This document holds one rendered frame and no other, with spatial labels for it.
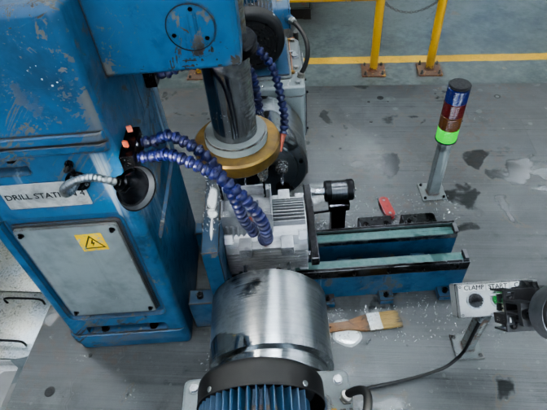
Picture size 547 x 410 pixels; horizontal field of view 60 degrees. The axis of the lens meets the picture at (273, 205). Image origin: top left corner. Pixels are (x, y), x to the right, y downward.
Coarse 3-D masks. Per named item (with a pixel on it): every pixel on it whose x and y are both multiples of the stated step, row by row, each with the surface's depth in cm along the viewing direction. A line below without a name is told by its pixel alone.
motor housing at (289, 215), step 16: (288, 208) 116; (304, 208) 117; (288, 224) 114; (304, 224) 115; (256, 240) 115; (304, 240) 115; (256, 256) 115; (272, 256) 115; (288, 256) 115; (304, 256) 116
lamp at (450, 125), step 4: (440, 116) 135; (440, 120) 136; (444, 120) 134; (448, 120) 133; (452, 120) 132; (456, 120) 132; (460, 120) 133; (440, 124) 136; (444, 124) 134; (448, 124) 134; (452, 124) 133; (456, 124) 133; (460, 124) 135; (440, 128) 137; (444, 128) 135; (448, 128) 135; (452, 128) 134; (456, 128) 135; (448, 132) 135; (452, 132) 135
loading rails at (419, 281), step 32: (416, 224) 133; (448, 224) 132; (320, 256) 136; (352, 256) 137; (384, 256) 137; (416, 256) 127; (448, 256) 126; (352, 288) 130; (384, 288) 131; (416, 288) 132; (448, 288) 131
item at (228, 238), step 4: (296, 196) 121; (300, 196) 121; (300, 232) 113; (304, 232) 113; (224, 236) 113; (228, 236) 113; (232, 236) 113; (300, 236) 113; (304, 236) 113; (224, 240) 113; (228, 240) 113; (232, 240) 113; (224, 244) 113; (228, 244) 113; (232, 244) 113; (308, 264) 122; (300, 268) 122; (304, 268) 122; (308, 268) 122; (236, 272) 122
